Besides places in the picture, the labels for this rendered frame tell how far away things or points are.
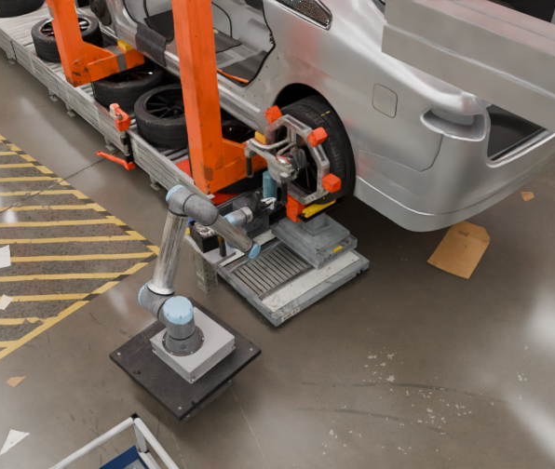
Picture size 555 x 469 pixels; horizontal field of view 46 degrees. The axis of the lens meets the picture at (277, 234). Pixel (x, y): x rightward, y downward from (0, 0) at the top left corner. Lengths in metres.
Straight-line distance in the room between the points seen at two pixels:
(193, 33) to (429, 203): 1.59
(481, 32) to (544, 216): 4.44
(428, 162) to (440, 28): 2.49
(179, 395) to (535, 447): 1.92
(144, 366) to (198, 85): 1.63
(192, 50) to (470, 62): 2.98
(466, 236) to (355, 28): 1.99
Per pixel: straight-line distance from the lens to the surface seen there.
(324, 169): 3.90
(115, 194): 5.42
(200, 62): 3.93
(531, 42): 0.94
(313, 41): 3.82
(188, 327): 3.51
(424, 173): 3.53
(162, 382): 3.65
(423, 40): 1.04
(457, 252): 4.84
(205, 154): 4.22
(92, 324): 4.43
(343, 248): 4.53
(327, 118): 3.95
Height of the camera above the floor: 3.20
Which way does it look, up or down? 41 degrees down
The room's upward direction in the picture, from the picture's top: 1 degrees counter-clockwise
